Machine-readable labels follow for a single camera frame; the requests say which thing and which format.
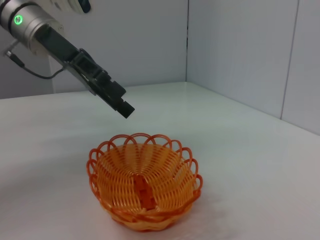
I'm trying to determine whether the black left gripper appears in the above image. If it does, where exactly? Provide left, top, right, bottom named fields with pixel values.
left=34, top=26, right=136, bottom=120

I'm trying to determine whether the orange plastic woven basket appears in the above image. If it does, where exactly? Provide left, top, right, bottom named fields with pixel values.
left=86, top=132, right=204, bottom=232

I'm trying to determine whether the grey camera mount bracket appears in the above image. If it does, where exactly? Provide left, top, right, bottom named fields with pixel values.
left=61, top=59, right=98, bottom=97

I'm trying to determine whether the left gripper connector cable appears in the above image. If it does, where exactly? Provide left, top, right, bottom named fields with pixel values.
left=1, top=41, right=67, bottom=80

